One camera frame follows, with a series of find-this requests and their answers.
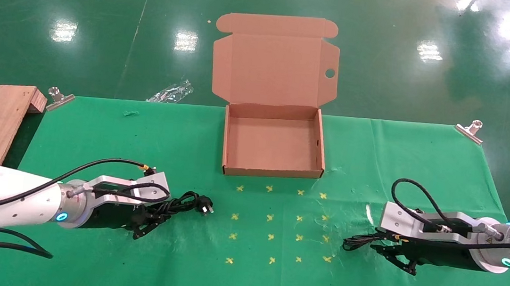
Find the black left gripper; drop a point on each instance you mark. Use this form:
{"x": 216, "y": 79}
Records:
{"x": 109, "y": 218}

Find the silver metal table clamp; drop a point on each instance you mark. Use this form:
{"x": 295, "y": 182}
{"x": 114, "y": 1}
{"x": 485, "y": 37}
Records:
{"x": 469, "y": 131}
{"x": 58, "y": 99}

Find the white tape strip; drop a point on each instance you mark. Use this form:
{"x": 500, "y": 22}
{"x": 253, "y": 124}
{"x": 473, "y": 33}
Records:
{"x": 369, "y": 215}

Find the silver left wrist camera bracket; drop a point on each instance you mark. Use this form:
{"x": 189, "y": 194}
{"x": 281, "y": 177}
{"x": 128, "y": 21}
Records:
{"x": 156, "y": 184}

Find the open brown cardboard box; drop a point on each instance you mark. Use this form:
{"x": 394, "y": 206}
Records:
{"x": 272, "y": 69}

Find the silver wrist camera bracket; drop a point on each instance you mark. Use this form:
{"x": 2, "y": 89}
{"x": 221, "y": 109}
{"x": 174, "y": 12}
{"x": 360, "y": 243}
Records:
{"x": 156, "y": 184}
{"x": 394, "y": 219}

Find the clear crumpled plastic wrapper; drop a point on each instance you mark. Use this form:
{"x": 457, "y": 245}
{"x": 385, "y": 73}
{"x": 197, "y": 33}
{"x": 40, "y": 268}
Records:
{"x": 170, "y": 91}

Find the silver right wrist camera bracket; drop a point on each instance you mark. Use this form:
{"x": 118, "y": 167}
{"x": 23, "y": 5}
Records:
{"x": 394, "y": 219}

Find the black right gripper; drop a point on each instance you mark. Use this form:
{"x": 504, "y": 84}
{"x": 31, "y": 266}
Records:
{"x": 447, "y": 257}

